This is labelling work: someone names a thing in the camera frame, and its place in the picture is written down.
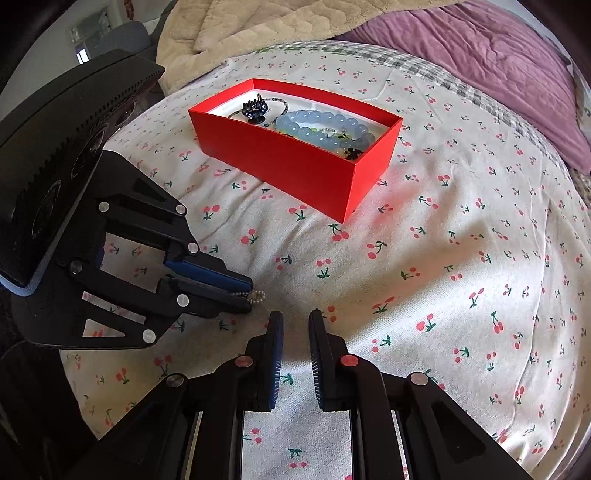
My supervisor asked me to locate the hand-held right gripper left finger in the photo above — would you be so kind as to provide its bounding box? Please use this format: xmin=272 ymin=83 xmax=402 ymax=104
xmin=99 ymin=310 xmax=284 ymax=480

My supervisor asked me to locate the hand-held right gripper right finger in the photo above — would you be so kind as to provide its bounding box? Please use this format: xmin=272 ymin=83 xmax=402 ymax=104
xmin=308 ymin=309 xmax=534 ymax=480

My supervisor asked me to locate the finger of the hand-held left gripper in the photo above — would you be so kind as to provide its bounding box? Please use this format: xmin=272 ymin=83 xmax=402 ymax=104
xmin=95 ymin=151 xmax=254 ymax=295
xmin=60 ymin=261 xmax=254 ymax=350

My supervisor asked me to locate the red jewelry box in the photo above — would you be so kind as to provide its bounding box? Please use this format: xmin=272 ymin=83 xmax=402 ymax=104
xmin=188 ymin=78 xmax=403 ymax=225

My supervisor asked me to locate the dark blue hair claw clip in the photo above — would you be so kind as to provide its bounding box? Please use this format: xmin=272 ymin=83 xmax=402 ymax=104
xmin=240 ymin=93 xmax=273 ymax=126

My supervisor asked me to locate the light blue bead bracelet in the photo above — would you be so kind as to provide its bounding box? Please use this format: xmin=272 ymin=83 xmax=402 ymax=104
xmin=275 ymin=110 xmax=373 ymax=155

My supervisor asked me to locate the cherry print bed sheet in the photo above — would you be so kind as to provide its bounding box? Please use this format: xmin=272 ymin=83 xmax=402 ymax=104
xmin=60 ymin=39 xmax=589 ymax=480

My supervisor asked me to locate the beige fleece blanket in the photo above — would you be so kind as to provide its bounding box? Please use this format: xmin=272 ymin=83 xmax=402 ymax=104
xmin=154 ymin=0 xmax=481 ymax=100

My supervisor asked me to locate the grey checked blanket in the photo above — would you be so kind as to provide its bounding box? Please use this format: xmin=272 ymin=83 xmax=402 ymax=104
xmin=259 ymin=39 xmax=591 ymax=213

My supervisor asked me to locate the purple duvet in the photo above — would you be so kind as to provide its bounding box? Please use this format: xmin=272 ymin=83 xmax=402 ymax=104
xmin=332 ymin=0 xmax=591 ymax=176

